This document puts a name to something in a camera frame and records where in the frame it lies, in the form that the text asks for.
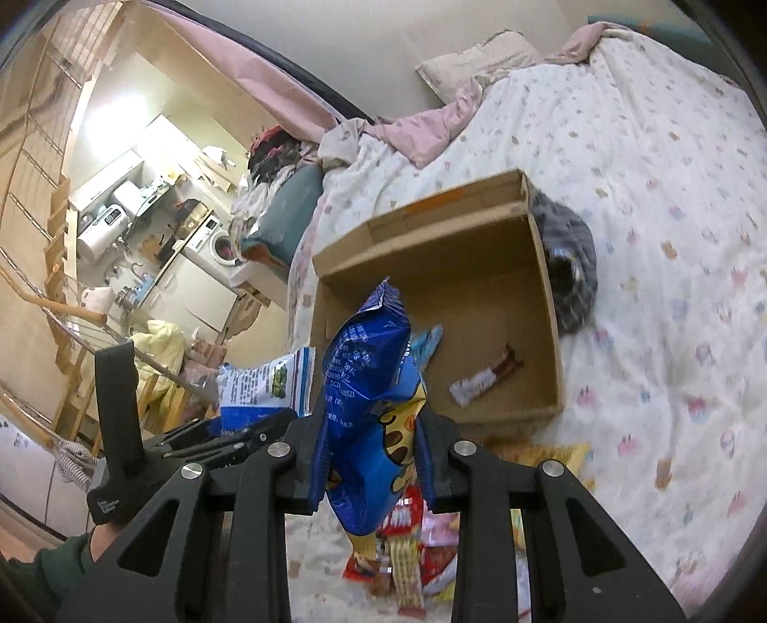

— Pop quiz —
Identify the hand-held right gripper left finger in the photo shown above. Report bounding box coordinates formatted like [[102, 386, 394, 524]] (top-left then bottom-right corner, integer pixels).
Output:
[[70, 413, 328, 623]]

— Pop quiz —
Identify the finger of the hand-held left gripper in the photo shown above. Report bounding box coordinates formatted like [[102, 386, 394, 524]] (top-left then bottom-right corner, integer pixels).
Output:
[[163, 410, 299, 469], [144, 417, 224, 449]]

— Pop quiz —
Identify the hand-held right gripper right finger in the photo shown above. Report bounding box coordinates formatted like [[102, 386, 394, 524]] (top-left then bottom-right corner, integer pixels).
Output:
[[419, 412, 691, 623]]

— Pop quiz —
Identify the white and blue snack packet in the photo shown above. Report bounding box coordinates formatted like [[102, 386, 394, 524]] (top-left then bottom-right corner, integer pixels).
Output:
[[217, 346, 316, 433]]

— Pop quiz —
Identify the red snack bag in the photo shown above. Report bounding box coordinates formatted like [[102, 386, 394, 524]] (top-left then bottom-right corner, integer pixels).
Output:
[[377, 488, 430, 541]]

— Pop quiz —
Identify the silver foil snack packet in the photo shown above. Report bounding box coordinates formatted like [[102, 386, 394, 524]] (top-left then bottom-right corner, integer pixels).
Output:
[[312, 277, 431, 559]]

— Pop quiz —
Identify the checkered beige snack packet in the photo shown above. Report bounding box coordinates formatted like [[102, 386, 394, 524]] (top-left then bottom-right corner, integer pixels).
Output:
[[383, 535, 429, 619]]

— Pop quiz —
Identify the cardboard box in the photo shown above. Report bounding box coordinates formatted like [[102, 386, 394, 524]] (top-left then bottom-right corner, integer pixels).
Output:
[[308, 169, 566, 445]]

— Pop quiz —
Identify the person's left forearm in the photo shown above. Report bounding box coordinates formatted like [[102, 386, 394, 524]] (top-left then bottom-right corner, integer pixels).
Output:
[[0, 524, 129, 623]]

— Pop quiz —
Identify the yellow cloth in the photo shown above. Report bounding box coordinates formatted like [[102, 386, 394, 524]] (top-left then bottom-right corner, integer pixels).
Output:
[[128, 319, 188, 423]]

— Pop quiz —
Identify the pink snack packet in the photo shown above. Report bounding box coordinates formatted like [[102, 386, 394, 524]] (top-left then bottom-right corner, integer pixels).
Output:
[[420, 514, 464, 603]]

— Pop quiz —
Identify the brown and white snack bar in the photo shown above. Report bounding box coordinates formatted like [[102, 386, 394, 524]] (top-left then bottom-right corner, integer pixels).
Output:
[[449, 343, 526, 408]]

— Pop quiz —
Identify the light blue snack packet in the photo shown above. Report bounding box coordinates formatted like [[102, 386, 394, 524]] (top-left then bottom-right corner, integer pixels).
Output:
[[410, 324, 445, 376]]

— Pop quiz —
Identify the white kitchen cabinet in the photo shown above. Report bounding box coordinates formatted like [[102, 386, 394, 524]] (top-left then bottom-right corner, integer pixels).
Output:
[[152, 256, 239, 337]]

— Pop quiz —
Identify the white washing machine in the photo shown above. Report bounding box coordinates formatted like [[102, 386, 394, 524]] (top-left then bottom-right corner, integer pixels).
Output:
[[181, 214, 242, 272]]

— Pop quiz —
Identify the white water heater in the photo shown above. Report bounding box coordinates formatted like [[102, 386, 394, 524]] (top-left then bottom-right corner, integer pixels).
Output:
[[77, 204, 131, 260]]

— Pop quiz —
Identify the grey striped cloth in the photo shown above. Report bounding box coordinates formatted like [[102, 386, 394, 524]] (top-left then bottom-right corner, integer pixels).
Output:
[[531, 190, 598, 336]]

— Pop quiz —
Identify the printed bed quilt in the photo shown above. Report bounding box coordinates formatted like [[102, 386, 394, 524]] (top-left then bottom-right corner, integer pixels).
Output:
[[286, 24, 767, 623]]

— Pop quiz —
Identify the pile of dark clothes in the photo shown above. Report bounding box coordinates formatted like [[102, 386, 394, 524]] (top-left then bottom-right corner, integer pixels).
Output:
[[246, 125, 308, 182]]

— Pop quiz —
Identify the pink blanket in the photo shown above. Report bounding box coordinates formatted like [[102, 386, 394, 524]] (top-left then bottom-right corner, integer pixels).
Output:
[[364, 24, 603, 170]]

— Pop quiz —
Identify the pink curtain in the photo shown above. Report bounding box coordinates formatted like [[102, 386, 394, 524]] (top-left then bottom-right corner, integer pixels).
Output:
[[142, 0, 337, 130]]

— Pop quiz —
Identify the beige pillow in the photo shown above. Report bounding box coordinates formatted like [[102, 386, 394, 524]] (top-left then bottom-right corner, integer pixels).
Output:
[[416, 30, 544, 106]]

